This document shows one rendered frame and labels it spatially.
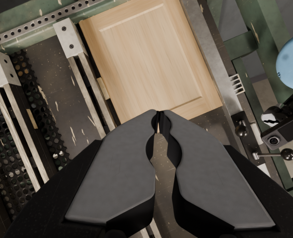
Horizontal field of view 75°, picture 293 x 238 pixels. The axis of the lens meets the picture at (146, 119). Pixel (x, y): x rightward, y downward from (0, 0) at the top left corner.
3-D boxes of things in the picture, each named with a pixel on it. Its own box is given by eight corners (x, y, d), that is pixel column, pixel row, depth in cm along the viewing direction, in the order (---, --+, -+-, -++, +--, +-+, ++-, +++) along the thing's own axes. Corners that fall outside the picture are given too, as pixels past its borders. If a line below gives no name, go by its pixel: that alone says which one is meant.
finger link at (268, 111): (274, 117, 56) (297, 117, 48) (270, 122, 56) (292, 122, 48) (263, 106, 56) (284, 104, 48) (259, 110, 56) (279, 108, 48)
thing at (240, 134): (246, 116, 67) (246, 124, 55) (250, 126, 67) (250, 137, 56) (234, 120, 69) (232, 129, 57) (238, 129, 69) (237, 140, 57)
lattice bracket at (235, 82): (234, 75, 72) (238, 73, 69) (241, 92, 72) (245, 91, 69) (224, 79, 72) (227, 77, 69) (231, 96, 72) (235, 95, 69)
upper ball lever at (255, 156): (253, 148, 69) (295, 145, 57) (257, 157, 69) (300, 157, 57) (247, 152, 67) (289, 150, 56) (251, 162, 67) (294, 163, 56)
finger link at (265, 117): (273, 108, 61) (296, 106, 52) (259, 121, 61) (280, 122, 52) (266, 101, 61) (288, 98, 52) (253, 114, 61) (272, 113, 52)
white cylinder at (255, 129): (260, 141, 72) (252, 122, 72) (265, 142, 69) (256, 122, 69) (253, 144, 72) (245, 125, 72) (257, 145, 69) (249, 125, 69)
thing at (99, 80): (102, 78, 72) (100, 76, 69) (110, 97, 72) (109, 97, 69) (95, 81, 72) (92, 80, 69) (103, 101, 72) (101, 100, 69)
